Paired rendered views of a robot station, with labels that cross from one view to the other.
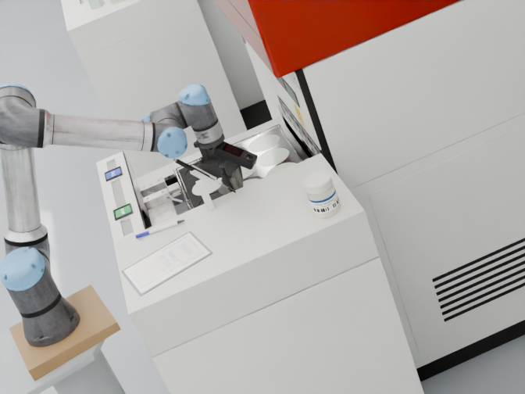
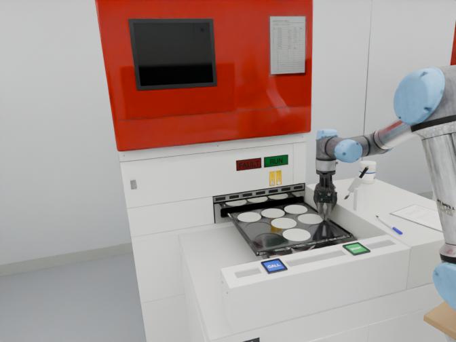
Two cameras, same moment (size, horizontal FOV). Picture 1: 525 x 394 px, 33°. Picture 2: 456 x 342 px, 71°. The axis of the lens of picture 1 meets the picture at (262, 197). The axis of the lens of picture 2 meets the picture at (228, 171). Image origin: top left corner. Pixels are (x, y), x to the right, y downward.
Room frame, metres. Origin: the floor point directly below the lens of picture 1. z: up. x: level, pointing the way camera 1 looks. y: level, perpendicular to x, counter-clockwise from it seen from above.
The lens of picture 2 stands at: (2.79, 1.14, 1.45)
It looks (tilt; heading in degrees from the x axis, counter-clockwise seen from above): 16 degrees down; 259
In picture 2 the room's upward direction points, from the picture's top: 3 degrees counter-clockwise
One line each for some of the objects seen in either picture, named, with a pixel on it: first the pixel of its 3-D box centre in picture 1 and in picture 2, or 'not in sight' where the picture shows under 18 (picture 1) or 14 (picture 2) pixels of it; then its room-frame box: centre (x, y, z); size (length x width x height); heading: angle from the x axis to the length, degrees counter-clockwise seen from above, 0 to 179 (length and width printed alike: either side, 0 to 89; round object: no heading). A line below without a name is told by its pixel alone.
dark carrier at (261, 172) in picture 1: (241, 171); (283, 223); (2.37, 0.03, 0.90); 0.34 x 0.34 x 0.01; 4
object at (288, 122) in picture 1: (303, 142); (260, 206); (2.39, -0.18, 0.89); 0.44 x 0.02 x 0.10; 4
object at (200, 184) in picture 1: (207, 185); (355, 191); (2.11, 0.13, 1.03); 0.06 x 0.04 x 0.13; 94
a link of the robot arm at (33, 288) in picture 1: (27, 277); not in sight; (2.03, 0.65, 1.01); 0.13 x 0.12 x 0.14; 4
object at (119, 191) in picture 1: (127, 212); (317, 279); (2.41, 0.40, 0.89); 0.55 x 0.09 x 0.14; 4
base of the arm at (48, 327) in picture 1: (45, 313); not in sight; (2.02, 0.65, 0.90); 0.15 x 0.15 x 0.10
